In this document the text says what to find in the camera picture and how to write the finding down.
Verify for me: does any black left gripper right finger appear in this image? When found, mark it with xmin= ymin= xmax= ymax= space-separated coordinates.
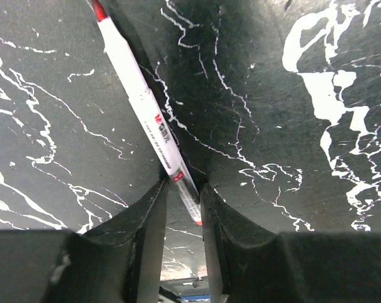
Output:
xmin=201 ymin=185 xmax=381 ymax=302

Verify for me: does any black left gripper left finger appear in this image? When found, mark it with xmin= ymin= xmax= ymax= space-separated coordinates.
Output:
xmin=0 ymin=180 xmax=168 ymax=302

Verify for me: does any white pen with red end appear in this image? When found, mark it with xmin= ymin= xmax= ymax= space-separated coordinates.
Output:
xmin=91 ymin=1 xmax=202 ymax=226

